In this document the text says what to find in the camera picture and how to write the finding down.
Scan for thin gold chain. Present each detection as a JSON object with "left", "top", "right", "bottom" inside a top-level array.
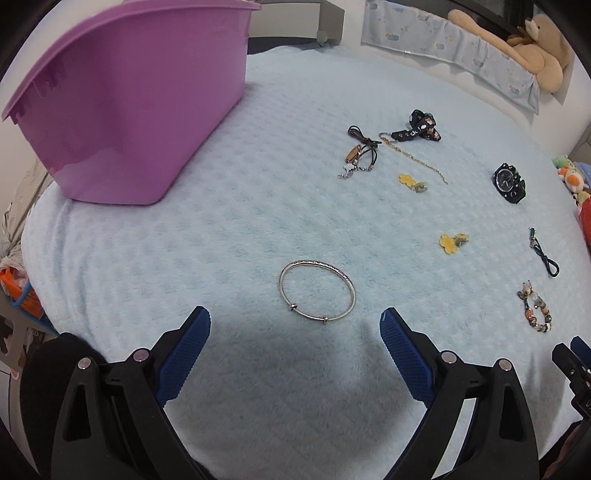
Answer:
[{"left": 379, "top": 132, "right": 448, "bottom": 185}]

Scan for silver bangle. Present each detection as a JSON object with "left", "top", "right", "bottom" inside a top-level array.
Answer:
[{"left": 279, "top": 260, "right": 357, "bottom": 322}]

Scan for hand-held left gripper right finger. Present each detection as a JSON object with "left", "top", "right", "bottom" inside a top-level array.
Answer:
[{"left": 379, "top": 306, "right": 541, "bottom": 480}]

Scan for small colourful plush toys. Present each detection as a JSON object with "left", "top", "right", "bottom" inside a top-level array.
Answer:
[{"left": 553, "top": 156, "right": 591, "bottom": 217}]

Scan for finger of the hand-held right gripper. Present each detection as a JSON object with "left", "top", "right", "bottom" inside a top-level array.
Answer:
[{"left": 551, "top": 336, "right": 591, "bottom": 416}]

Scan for black cord with green charm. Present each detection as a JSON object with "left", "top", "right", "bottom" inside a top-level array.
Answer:
[{"left": 529, "top": 226, "right": 560, "bottom": 278}]

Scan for purple plastic tub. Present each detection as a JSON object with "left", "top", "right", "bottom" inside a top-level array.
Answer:
[{"left": 2, "top": 0, "right": 263, "bottom": 206}]

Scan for beaded charm bracelet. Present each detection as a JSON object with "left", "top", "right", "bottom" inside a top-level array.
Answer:
[{"left": 517, "top": 281, "right": 554, "bottom": 334}]

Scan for black patterned strap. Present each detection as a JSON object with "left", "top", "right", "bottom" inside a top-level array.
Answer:
[{"left": 392, "top": 109, "right": 443, "bottom": 142}]

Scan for tan teddy bear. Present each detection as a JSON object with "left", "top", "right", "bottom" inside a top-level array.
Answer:
[{"left": 447, "top": 8, "right": 575, "bottom": 93}]

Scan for brown leather cord bracelet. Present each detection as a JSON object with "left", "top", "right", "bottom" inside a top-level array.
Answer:
[{"left": 344, "top": 124, "right": 384, "bottom": 167}]

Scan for orange basket with blue frame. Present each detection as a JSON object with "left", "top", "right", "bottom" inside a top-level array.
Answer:
[{"left": 0, "top": 265, "right": 44, "bottom": 319}]

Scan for blue printed bed bumper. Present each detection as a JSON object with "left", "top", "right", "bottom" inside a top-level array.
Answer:
[{"left": 361, "top": 0, "right": 541, "bottom": 114}]

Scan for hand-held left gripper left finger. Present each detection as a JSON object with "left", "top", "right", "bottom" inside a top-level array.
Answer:
[{"left": 51, "top": 305, "right": 213, "bottom": 480}]

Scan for black wristwatch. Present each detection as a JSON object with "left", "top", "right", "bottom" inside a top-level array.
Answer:
[{"left": 492, "top": 161, "right": 528, "bottom": 205}]

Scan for grey chair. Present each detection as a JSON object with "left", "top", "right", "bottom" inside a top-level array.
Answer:
[{"left": 318, "top": 0, "right": 346, "bottom": 47}]

